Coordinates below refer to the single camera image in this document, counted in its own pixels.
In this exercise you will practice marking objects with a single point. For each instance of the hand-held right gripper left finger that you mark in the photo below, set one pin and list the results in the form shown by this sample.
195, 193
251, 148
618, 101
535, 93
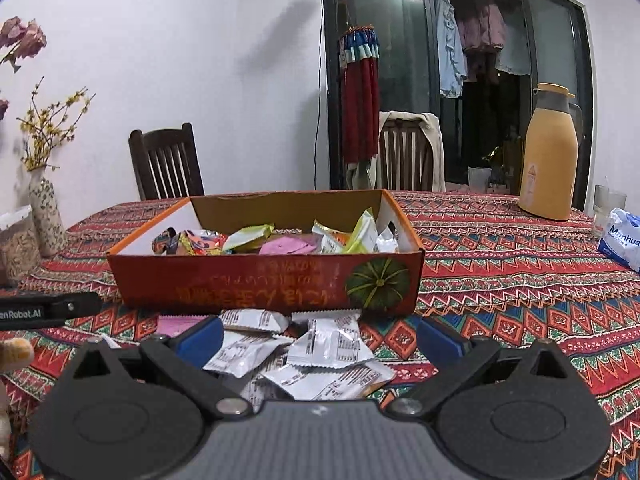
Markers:
200, 342

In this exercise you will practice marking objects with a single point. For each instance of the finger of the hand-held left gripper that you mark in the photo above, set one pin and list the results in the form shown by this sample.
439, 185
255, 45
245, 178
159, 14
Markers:
75, 306

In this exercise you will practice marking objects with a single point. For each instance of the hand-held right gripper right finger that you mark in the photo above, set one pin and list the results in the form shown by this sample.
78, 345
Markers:
440, 342

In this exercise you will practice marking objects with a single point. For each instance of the orange cardboard box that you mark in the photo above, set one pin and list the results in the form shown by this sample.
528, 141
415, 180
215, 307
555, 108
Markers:
250, 285

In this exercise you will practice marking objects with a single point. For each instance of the red yellow snack bag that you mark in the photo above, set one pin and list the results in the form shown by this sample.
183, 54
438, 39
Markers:
202, 242

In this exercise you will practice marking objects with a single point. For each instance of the pile of silver packets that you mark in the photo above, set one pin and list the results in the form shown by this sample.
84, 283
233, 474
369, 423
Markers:
325, 345

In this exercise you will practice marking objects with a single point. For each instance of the pink snack packet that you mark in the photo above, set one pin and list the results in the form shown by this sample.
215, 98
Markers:
287, 246

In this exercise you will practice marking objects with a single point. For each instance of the person's left hand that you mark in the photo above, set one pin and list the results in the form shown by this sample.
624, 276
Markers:
15, 355

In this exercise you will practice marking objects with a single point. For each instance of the flat pink packet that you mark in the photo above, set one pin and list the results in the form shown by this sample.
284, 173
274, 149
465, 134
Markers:
175, 325

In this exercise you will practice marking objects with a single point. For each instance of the patterned ceramic vase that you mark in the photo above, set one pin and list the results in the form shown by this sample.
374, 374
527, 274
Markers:
47, 220

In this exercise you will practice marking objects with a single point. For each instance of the crumpled white packet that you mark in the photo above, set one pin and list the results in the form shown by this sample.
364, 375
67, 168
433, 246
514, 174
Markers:
387, 242

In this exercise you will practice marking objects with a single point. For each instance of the light green white packet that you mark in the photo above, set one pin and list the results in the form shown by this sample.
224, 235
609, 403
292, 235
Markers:
362, 232

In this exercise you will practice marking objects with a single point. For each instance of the white orange snack packet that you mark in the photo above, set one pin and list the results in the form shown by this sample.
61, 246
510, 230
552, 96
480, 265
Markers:
327, 240

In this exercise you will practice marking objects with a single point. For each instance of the yellow flower branches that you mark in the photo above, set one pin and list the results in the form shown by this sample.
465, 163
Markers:
39, 155

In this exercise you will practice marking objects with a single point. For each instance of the white bucket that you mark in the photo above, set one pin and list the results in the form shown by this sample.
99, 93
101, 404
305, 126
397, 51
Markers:
480, 180

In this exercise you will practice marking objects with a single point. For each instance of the dark wooden chair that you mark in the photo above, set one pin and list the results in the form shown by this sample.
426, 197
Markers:
165, 160

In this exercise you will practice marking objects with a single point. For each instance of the pale cloth bundle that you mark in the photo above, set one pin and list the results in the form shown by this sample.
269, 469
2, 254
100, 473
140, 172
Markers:
360, 175

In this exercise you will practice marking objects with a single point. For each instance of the brown slatted wooden chair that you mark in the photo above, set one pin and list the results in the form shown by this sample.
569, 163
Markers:
405, 160

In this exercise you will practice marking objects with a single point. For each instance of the chair with draped cloth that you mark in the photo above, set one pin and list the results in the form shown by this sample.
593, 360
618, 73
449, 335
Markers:
435, 150

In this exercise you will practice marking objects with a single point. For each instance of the white blue tissue pack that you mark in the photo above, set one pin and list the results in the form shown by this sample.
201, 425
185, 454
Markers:
620, 237

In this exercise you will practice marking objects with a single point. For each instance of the clear drinking glass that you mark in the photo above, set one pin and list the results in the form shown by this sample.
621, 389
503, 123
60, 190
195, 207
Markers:
602, 210

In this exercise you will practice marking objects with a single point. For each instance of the orange thermos jug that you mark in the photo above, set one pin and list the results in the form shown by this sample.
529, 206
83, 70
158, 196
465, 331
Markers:
547, 160

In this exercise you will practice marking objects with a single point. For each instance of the dried pink roses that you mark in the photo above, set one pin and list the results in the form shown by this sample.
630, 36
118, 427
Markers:
30, 40

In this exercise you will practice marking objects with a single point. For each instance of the black framed sliding glass door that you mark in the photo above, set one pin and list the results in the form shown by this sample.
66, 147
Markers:
400, 60

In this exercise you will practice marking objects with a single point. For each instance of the light blue hanging shirt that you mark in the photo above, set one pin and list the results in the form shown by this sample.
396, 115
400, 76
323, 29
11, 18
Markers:
447, 50

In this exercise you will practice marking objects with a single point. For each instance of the white hanging garment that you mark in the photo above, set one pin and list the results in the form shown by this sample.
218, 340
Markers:
515, 55

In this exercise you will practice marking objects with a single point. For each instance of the pink hanging garment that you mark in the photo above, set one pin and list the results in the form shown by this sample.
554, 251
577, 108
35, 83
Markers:
480, 30

